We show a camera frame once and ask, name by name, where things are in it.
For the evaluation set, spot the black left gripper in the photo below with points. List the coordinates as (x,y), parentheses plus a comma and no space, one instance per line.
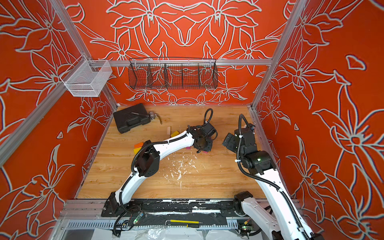
(208,149)

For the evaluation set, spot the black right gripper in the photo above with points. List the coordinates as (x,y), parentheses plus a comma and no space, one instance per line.
(232,144)

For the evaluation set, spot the yellow block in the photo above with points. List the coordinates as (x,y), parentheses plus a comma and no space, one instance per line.
(174,134)
(136,150)

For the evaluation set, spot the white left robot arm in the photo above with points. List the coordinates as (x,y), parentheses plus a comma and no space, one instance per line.
(146,163)

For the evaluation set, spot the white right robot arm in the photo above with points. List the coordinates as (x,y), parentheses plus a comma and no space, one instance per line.
(284,222)

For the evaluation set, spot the metal ball valve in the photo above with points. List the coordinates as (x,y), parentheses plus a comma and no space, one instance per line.
(153,116)

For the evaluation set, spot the orange block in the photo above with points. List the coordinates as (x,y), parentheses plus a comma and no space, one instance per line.
(139,145)

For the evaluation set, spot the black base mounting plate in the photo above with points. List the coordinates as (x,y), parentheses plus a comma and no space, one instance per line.
(223,207)

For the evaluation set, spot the black plastic tool case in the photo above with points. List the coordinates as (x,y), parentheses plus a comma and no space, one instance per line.
(131,117)

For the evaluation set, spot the black wire basket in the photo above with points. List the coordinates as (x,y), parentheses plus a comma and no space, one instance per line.
(173,74)

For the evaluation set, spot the white wire basket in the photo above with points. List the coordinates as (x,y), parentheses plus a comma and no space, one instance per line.
(82,79)

